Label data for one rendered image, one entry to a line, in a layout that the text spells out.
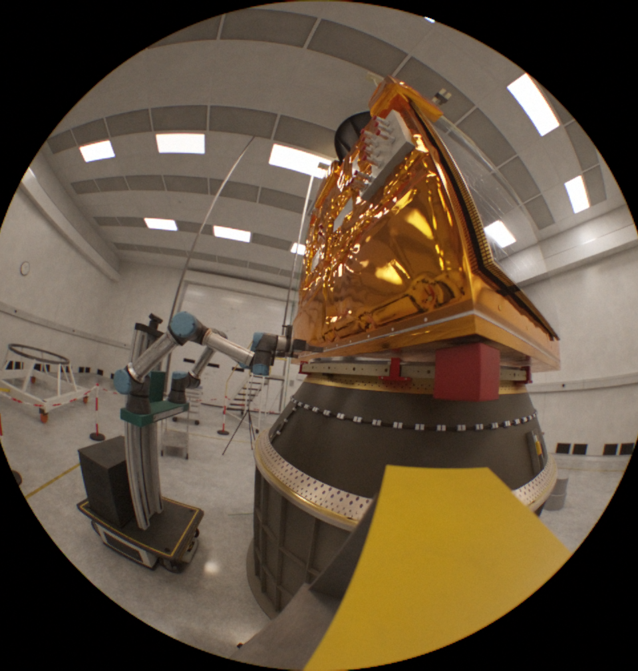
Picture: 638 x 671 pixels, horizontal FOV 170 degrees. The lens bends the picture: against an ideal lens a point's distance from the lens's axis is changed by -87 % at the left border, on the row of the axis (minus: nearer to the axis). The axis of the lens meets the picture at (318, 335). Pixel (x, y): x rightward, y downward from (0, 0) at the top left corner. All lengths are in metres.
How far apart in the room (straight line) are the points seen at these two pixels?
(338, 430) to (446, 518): 0.74
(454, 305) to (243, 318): 8.48
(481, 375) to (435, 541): 0.43
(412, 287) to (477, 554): 0.60
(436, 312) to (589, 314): 5.66
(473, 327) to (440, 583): 0.48
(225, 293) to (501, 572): 9.14
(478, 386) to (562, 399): 5.46
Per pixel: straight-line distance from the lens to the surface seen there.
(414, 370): 0.85
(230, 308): 8.89
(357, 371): 0.92
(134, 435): 1.55
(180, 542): 1.83
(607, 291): 6.28
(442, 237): 0.63
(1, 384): 5.49
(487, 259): 0.65
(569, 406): 5.95
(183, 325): 0.98
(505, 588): 0.16
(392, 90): 1.71
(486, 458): 0.90
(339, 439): 0.88
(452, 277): 0.57
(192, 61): 4.22
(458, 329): 0.55
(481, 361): 0.55
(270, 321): 8.83
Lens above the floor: 1.63
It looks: 11 degrees up
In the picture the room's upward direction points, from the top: 6 degrees clockwise
